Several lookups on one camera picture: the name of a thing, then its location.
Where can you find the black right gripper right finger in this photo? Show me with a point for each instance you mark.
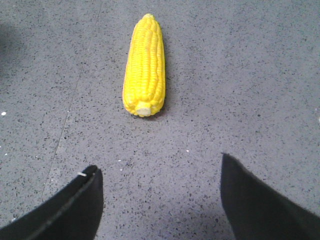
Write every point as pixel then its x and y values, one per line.
pixel 255 211

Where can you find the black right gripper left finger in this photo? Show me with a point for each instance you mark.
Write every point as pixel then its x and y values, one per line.
pixel 74 213

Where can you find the yellow corn cob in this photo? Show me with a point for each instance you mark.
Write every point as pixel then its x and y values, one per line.
pixel 144 86

